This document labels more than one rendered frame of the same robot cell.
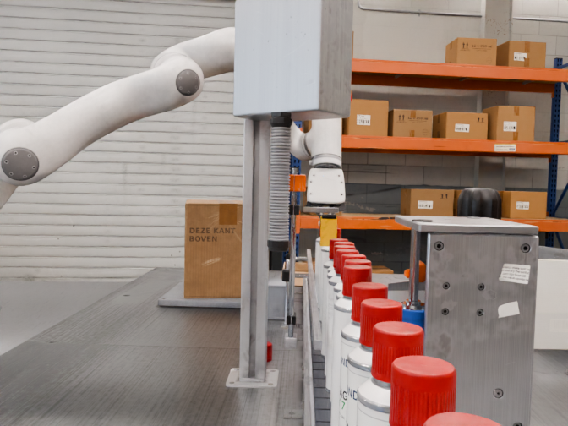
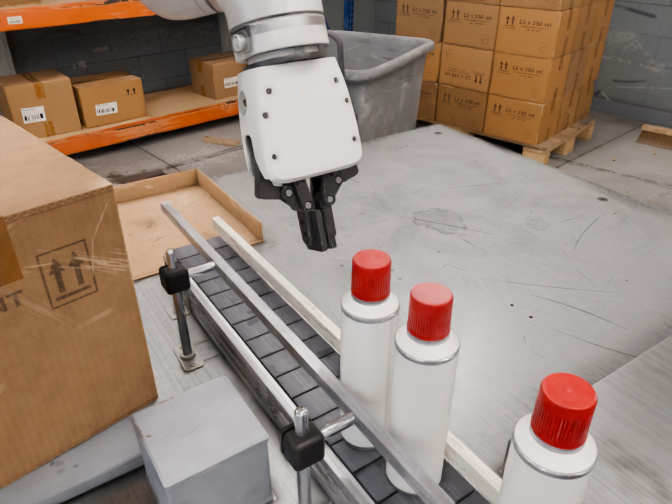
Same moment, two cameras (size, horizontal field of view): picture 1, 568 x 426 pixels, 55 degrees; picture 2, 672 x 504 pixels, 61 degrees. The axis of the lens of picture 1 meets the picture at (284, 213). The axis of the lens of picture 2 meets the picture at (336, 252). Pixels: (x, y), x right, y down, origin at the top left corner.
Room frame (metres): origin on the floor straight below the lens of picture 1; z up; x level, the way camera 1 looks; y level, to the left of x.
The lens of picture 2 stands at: (1.04, 0.15, 1.33)
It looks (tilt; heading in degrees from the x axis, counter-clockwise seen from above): 31 degrees down; 325
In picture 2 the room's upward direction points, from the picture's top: straight up
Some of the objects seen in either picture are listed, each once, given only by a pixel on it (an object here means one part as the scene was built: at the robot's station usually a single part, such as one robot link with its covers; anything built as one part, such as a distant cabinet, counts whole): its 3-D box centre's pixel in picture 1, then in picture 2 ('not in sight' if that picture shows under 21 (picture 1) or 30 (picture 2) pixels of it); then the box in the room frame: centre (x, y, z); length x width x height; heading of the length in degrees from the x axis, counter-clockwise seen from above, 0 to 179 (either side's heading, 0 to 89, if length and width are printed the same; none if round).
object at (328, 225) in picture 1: (328, 230); not in sight; (1.00, -0.08, 1.09); 0.03 x 0.01 x 0.06; 88
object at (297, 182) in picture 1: (308, 257); not in sight; (0.98, -0.05, 1.05); 0.10 x 0.04 x 0.33; 88
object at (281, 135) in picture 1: (280, 182); not in sight; (0.83, 0.01, 1.18); 0.04 x 0.04 x 0.21
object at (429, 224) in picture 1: (457, 222); not in sight; (0.57, -0.18, 1.14); 0.14 x 0.11 x 0.01; 178
